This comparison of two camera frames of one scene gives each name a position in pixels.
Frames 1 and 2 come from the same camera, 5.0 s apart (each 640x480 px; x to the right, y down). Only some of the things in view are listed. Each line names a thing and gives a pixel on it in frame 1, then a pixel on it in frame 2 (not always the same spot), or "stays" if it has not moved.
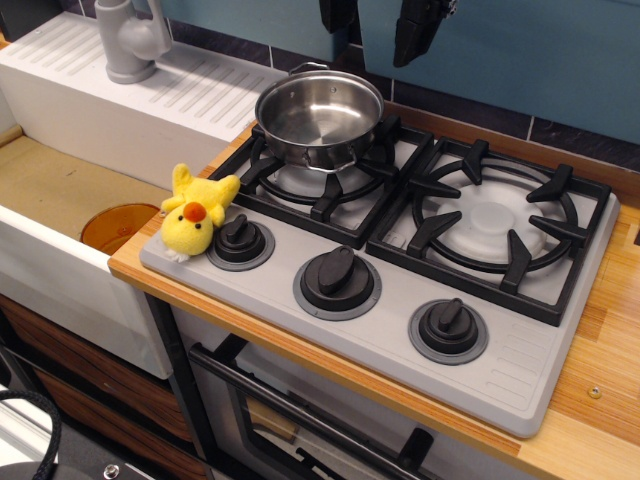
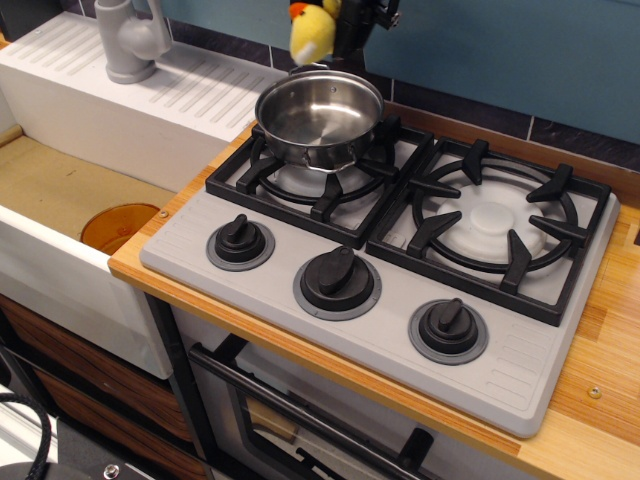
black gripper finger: [417, 26] to [354, 25]
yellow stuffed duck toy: [195, 209] to [313, 29]
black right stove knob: [448, 332] stays
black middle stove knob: [337, 285] stays
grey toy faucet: [133, 35] stays
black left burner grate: [344, 203] stays
